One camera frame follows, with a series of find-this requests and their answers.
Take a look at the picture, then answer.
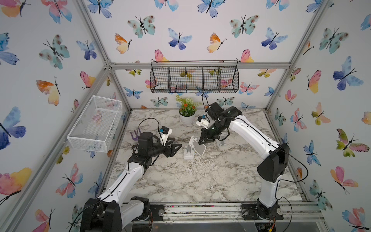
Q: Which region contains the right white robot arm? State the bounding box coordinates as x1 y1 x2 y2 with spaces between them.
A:
196 102 290 209

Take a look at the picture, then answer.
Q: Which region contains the white mesh wall basket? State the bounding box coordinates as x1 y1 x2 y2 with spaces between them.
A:
67 95 123 152

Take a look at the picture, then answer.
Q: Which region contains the black wire wall basket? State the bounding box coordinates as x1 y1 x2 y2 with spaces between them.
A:
147 61 240 93

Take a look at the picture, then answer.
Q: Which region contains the purple plastic fork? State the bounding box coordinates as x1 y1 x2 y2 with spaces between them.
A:
129 129 142 141

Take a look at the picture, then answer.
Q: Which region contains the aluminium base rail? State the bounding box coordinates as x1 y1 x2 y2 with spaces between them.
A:
78 201 325 224

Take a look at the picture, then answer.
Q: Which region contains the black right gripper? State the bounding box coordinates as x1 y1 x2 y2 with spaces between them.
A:
197 121 226 144

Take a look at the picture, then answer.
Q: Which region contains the white flower pot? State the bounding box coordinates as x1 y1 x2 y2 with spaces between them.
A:
179 114 196 126

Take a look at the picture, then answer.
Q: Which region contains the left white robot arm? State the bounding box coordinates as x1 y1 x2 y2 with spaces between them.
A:
79 127 182 232

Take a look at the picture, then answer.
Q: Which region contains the green artificial plant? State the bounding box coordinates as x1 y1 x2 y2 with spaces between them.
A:
176 95 201 117

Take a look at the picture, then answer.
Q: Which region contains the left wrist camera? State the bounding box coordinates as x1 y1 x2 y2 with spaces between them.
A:
159 126 173 146

